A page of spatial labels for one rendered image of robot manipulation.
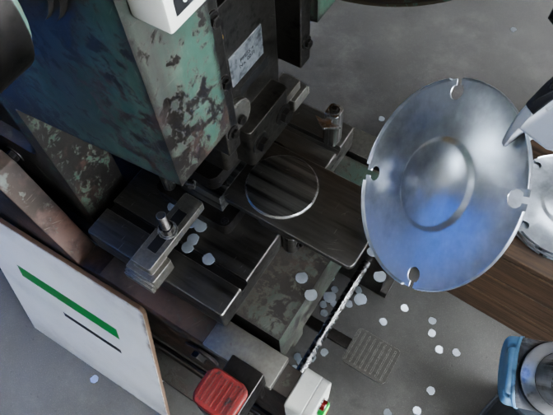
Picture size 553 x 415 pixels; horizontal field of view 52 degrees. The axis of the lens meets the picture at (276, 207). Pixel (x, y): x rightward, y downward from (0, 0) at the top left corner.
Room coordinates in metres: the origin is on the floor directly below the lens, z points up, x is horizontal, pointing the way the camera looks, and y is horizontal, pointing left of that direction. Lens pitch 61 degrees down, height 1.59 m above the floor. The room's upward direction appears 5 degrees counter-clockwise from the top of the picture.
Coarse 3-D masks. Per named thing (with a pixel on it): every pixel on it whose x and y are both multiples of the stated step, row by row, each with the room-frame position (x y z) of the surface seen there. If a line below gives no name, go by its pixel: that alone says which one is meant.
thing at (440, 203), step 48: (432, 96) 0.50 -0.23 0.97; (480, 96) 0.45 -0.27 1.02; (384, 144) 0.49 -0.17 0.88; (432, 144) 0.43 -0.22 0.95; (480, 144) 0.39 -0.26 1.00; (528, 144) 0.35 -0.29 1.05; (384, 192) 0.42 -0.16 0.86; (432, 192) 0.37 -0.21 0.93; (480, 192) 0.33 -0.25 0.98; (528, 192) 0.30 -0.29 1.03; (384, 240) 0.35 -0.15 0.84; (432, 240) 0.31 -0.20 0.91; (480, 240) 0.28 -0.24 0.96; (432, 288) 0.25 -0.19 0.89
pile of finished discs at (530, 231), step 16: (544, 160) 0.74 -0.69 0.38; (544, 176) 0.69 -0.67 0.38; (512, 192) 0.66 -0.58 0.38; (544, 192) 0.65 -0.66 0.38; (528, 208) 0.61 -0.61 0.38; (544, 208) 0.60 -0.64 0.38; (528, 224) 0.57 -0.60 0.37; (544, 224) 0.56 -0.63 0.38; (528, 240) 0.53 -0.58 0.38; (544, 240) 0.52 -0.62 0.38; (544, 256) 0.49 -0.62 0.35
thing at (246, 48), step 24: (216, 0) 0.50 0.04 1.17; (240, 0) 0.52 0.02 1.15; (264, 0) 0.55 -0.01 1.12; (240, 24) 0.51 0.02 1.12; (264, 24) 0.55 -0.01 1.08; (240, 48) 0.51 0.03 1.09; (264, 48) 0.55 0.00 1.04; (240, 72) 0.50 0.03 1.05; (264, 72) 0.54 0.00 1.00; (240, 96) 0.49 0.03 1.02; (264, 96) 0.52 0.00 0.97; (240, 120) 0.46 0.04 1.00; (264, 120) 0.49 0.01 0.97; (288, 120) 0.51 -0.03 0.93; (240, 144) 0.47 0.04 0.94; (264, 144) 0.46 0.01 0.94
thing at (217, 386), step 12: (216, 372) 0.19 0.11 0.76; (204, 384) 0.18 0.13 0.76; (216, 384) 0.18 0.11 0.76; (228, 384) 0.18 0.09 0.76; (240, 384) 0.17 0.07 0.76; (204, 396) 0.16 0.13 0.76; (216, 396) 0.16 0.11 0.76; (228, 396) 0.16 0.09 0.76; (240, 396) 0.16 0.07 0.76; (204, 408) 0.15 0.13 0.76; (216, 408) 0.14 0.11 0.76; (228, 408) 0.14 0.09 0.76
